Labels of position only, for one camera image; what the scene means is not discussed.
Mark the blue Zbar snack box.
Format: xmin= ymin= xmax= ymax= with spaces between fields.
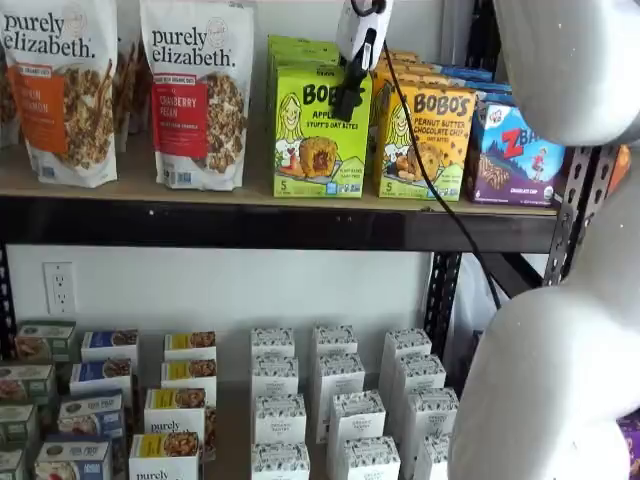
xmin=465 ymin=101 xmax=568 ymax=208
xmin=474 ymin=92 xmax=517 ymax=108
xmin=438 ymin=63 xmax=495 ymax=84
xmin=449 ymin=78 xmax=513 ymax=96

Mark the blue oatmeal carton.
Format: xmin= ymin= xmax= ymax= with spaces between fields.
xmin=33 ymin=438 xmax=114 ymax=480
xmin=68 ymin=358 xmax=134 ymax=401
xmin=80 ymin=328 xmax=140 ymax=371
xmin=56 ymin=391 xmax=126 ymax=444

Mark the white plastic bag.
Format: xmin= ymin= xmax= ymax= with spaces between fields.
xmin=449 ymin=253 xmax=502 ymax=354

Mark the yellow granola carton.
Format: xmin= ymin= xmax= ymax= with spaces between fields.
xmin=160 ymin=358 xmax=218 ymax=401
xmin=128 ymin=431 xmax=204 ymax=480
xmin=163 ymin=330 xmax=218 ymax=362
xmin=143 ymin=387 xmax=217 ymax=461

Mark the purple snack package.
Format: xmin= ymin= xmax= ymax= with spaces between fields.
xmin=617 ymin=409 xmax=640 ymax=480

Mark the orange snack box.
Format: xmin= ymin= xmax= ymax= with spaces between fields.
xmin=607 ymin=144 xmax=633 ymax=199

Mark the white floral print carton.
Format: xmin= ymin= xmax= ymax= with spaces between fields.
xmin=378 ymin=327 xmax=433 ymax=396
xmin=314 ymin=352 xmax=366 ymax=444
xmin=310 ymin=325 xmax=359 ymax=396
xmin=250 ymin=327 xmax=296 ymax=360
xmin=390 ymin=354 xmax=448 ymax=431
xmin=327 ymin=390 xmax=387 ymax=471
xmin=413 ymin=432 xmax=451 ymax=480
xmin=251 ymin=355 xmax=300 ymax=399
xmin=341 ymin=436 xmax=402 ymax=480
xmin=401 ymin=386 xmax=460 ymax=471
xmin=254 ymin=393 xmax=307 ymax=446
xmin=250 ymin=441 xmax=311 ymax=480

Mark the black metal shelving rack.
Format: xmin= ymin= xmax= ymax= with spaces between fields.
xmin=0 ymin=0 xmax=621 ymax=364

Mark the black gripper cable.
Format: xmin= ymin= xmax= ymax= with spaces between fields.
xmin=382 ymin=42 xmax=503 ymax=310

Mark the wooden shelf board with cartons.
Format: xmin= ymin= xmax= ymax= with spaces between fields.
xmin=0 ymin=349 xmax=451 ymax=480

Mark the yellow Bobo's peanut butter box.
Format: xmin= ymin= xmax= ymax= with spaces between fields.
xmin=373 ymin=69 xmax=437 ymax=87
xmin=372 ymin=78 xmax=478 ymax=203
xmin=380 ymin=48 xmax=424 ymax=64
xmin=377 ymin=59 xmax=436 ymax=74

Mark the white granola pouch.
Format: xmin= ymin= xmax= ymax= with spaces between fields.
xmin=112 ymin=38 xmax=152 ymax=137
xmin=0 ymin=49 xmax=22 ymax=150

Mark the green Bobo's apple pie box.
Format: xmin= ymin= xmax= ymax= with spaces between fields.
xmin=268 ymin=53 xmax=347 ymax=70
xmin=267 ymin=43 xmax=344 ymax=59
xmin=272 ymin=63 xmax=374 ymax=199
xmin=266 ymin=34 xmax=339 ymax=49

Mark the white wall power outlet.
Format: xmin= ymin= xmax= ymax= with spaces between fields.
xmin=42 ymin=261 xmax=78 ymax=317

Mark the orange label granola pouch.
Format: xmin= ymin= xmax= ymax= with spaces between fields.
xmin=0 ymin=0 xmax=120 ymax=190

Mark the green oatmeal carton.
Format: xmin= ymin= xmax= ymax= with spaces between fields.
xmin=0 ymin=363 xmax=58 ymax=407
xmin=0 ymin=448 xmax=27 ymax=480
xmin=0 ymin=403 xmax=40 ymax=449
xmin=13 ymin=321 xmax=79 ymax=365

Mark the wooden shelf board with snacks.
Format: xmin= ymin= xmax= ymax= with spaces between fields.
xmin=0 ymin=119 xmax=559 ymax=217

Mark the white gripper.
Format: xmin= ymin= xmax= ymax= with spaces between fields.
xmin=335 ymin=0 xmax=394 ymax=119

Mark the red label granola pouch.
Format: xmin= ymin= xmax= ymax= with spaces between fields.
xmin=139 ymin=0 xmax=257 ymax=192

